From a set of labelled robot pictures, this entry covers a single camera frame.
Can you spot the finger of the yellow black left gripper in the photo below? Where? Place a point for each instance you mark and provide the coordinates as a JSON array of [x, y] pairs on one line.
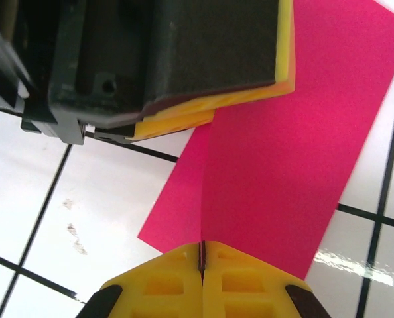
[[217, 43], [170, 127]]

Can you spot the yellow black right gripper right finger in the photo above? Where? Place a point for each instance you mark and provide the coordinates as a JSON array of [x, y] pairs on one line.
[[236, 291]]

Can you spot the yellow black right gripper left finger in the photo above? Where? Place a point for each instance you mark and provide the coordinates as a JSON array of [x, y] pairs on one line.
[[170, 291]]

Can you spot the pink cloth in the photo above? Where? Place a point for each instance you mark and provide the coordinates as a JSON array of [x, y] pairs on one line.
[[283, 149]]

